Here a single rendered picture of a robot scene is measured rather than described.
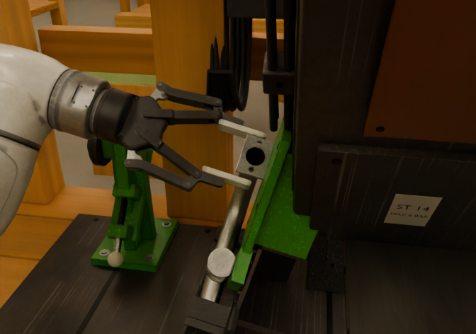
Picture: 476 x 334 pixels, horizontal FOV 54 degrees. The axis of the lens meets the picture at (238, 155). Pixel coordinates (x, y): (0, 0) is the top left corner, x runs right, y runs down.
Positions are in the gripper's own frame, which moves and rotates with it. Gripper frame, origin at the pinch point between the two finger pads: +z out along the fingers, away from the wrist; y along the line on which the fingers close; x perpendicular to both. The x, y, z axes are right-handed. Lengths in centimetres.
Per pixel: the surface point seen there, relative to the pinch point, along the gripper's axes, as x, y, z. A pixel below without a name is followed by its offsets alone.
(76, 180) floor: 230, 19, -99
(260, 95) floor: 335, 160, -8
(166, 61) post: 18.5, 19.0, -19.4
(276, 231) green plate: -4.2, -9.2, 7.8
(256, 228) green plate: -5.4, -9.8, 5.3
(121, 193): 21.4, -7.4, -18.6
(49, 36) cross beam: 29, 21, -48
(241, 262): -2.5, -14.0, 4.8
